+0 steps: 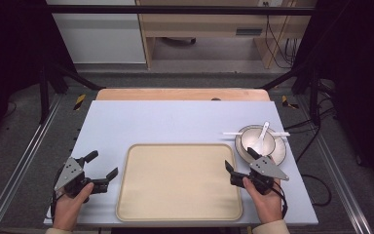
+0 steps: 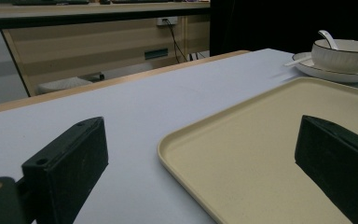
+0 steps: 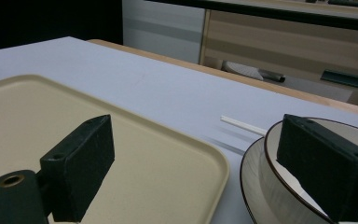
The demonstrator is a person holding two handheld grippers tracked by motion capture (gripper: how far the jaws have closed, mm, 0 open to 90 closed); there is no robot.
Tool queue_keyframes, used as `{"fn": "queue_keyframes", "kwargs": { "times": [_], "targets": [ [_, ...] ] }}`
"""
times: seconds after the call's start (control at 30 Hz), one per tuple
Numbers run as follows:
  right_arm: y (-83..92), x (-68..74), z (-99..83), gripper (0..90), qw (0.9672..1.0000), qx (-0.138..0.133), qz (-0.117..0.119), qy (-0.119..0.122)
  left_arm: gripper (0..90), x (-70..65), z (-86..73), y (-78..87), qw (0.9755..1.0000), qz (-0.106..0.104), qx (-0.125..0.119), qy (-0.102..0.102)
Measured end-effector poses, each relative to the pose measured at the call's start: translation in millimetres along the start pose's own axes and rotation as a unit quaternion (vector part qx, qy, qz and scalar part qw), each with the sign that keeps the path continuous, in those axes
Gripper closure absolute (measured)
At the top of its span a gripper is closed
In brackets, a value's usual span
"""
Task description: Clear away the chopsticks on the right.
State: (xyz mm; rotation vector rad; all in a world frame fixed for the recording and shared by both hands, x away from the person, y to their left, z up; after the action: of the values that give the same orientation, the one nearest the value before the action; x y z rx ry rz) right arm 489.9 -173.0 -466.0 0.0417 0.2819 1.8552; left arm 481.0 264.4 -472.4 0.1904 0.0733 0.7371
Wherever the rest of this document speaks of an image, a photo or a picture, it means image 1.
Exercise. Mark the white ceramic spoon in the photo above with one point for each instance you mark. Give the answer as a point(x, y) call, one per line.
point(262, 135)

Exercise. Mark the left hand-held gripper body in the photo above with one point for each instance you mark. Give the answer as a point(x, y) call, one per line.
point(69, 172)

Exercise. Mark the wooden table board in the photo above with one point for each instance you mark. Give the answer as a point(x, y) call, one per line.
point(175, 94)

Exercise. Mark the white plate with dark rim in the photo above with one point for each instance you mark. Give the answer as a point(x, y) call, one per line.
point(280, 151)

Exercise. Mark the black curtain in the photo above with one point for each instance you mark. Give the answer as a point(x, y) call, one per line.
point(9, 48)
point(360, 65)

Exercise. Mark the white cabinet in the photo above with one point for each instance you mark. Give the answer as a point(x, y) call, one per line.
point(99, 35)

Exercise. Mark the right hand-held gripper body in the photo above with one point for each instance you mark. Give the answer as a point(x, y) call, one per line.
point(268, 169)

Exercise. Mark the beige rectangular tray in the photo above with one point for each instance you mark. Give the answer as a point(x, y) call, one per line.
point(179, 185)

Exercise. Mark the person's right hand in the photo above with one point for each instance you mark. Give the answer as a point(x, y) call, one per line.
point(268, 204)

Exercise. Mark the light wooden desk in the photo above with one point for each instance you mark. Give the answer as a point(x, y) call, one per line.
point(207, 27)

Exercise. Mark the white bowl with dark rim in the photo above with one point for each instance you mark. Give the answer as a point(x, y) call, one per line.
point(250, 139)

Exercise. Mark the black horizontal frame bar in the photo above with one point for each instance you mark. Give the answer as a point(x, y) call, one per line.
point(181, 10)

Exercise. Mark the black chair base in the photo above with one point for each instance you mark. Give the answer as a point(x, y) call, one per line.
point(180, 41)

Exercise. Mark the person's left hand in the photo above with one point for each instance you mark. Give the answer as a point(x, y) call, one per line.
point(66, 209)

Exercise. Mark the black metal stand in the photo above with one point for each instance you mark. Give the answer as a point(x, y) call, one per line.
point(44, 94)
point(314, 97)

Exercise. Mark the white chopstick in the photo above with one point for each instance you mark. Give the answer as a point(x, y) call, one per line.
point(230, 133)
point(282, 134)

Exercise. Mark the aluminium floor rail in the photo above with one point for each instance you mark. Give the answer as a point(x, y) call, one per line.
point(19, 165)
point(341, 175)

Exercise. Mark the yellow and black tape marker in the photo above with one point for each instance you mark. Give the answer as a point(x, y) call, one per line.
point(79, 101)
point(285, 101)

